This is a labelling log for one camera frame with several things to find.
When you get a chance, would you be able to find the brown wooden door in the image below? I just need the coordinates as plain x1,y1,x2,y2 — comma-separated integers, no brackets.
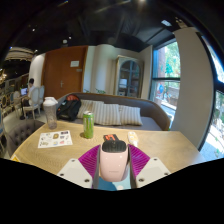
43,45,89,101

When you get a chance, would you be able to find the glass-door cabinet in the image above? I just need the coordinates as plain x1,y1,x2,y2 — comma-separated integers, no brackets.
114,55,144,99

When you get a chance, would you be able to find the person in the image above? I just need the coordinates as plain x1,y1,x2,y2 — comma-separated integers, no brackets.
20,78,36,108

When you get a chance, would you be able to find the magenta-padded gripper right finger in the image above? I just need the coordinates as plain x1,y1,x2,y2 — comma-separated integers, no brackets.
127,143,172,190

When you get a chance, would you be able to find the green drink can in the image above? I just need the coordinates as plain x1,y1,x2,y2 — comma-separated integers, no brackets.
82,110,95,140

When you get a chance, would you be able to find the clear shaker bottle, white lid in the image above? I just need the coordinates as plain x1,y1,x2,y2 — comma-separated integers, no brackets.
42,96,59,130

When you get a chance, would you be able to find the cream white tube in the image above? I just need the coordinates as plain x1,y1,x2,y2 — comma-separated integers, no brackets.
127,131,139,148

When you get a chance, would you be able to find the grey curved sofa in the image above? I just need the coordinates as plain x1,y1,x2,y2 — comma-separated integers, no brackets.
55,92,172,132

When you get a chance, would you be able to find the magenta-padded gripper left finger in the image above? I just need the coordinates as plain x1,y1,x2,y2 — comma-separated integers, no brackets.
57,144,102,190

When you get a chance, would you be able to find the white sticker sheet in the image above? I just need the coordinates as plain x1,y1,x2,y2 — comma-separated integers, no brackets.
37,130,74,149

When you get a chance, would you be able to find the white chair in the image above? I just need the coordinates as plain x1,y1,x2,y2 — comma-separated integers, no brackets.
22,85,45,119

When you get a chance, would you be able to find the grey tufted bench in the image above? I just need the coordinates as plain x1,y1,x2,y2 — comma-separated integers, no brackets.
6,119,46,158

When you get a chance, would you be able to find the black backpack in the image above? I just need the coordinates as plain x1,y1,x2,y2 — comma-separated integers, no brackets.
56,94,82,122

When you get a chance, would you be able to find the striped cushion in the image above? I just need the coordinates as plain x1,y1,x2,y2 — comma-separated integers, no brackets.
76,99,96,120
118,104,144,127
92,101,122,126

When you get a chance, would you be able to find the black box with orange print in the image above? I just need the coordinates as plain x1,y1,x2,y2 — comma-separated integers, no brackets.
102,133,119,143

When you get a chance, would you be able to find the dark-framed window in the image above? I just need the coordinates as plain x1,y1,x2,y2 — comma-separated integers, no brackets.
201,33,224,161
149,40,181,111

